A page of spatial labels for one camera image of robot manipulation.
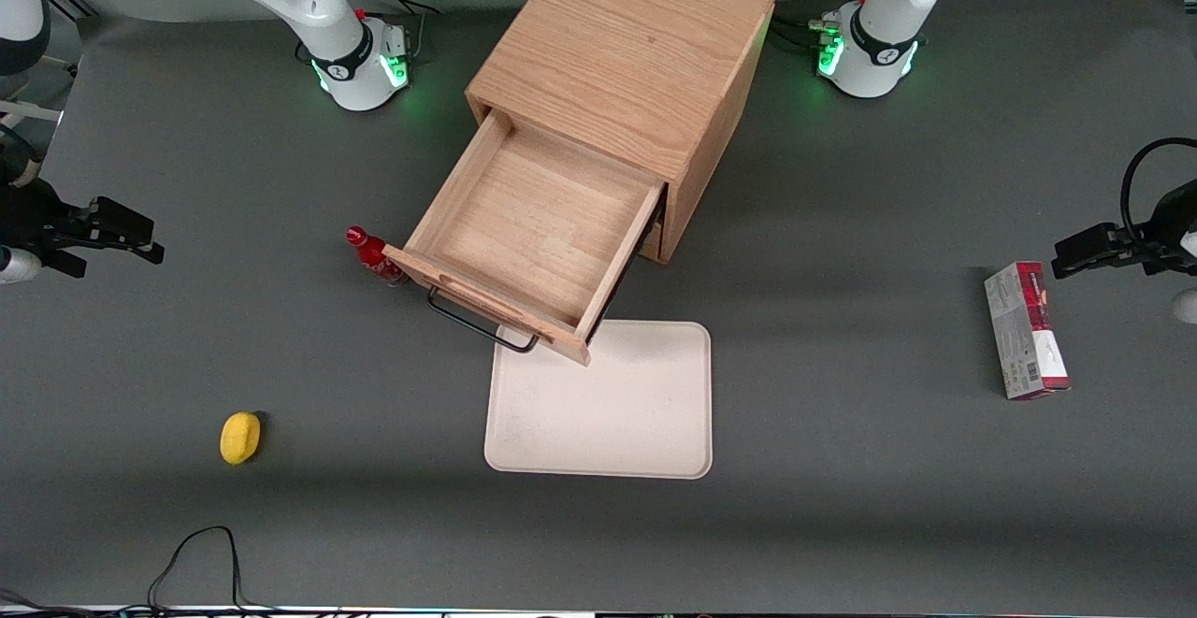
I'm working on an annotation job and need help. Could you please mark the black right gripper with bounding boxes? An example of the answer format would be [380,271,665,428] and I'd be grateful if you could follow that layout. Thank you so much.
[0,179,166,279]

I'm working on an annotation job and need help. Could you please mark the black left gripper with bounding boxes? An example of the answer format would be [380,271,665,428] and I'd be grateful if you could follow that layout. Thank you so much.
[1052,180,1197,280]

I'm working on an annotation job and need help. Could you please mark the black metal drawer handle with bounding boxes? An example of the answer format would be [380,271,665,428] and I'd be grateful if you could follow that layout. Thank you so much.
[427,286,541,354]

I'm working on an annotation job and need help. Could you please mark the wooden drawer with worn handle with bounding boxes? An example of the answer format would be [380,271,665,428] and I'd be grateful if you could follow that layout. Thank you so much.
[383,106,668,366]

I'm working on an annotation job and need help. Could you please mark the light wooden drawer cabinet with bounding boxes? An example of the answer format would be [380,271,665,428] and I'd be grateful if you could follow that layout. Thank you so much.
[465,0,776,266]

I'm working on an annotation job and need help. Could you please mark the red and white carton box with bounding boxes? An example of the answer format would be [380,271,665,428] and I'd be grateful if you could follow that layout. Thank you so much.
[984,261,1072,401]

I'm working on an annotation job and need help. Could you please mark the white metal stand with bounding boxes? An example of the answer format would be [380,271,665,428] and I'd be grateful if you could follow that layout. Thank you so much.
[0,55,65,131]

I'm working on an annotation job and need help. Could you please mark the yellow lemon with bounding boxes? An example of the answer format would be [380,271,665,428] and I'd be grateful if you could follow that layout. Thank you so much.
[220,411,263,466]

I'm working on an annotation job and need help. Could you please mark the red cola bottle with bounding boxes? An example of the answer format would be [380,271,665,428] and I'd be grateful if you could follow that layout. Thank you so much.
[345,225,408,288]

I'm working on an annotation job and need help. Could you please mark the cream plastic tray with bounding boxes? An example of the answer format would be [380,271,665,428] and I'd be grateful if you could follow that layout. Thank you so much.
[483,320,714,481]

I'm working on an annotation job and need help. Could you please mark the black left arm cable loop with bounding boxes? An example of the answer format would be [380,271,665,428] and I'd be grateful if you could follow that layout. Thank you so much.
[1120,137,1197,254]

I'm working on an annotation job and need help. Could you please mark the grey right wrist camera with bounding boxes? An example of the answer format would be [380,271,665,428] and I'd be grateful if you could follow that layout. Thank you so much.
[0,246,44,285]

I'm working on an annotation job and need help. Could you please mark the black cable on table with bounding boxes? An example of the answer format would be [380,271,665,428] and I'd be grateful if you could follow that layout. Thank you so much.
[148,525,281,617]

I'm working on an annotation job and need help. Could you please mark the black left arm base cables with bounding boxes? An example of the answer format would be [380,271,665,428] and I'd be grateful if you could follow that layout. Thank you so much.
[772,0,875,56]

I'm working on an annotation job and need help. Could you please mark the black arm base cables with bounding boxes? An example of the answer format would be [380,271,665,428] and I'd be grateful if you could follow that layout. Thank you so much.
[772,0,875,56]
[353,0,442,65]

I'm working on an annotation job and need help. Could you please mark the black right arm base cables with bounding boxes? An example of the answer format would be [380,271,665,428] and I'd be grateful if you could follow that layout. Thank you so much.
[353,0,442,65]

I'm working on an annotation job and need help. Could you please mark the wooden drawer with clean handle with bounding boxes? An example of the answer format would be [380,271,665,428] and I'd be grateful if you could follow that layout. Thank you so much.
[639,211,668,265]

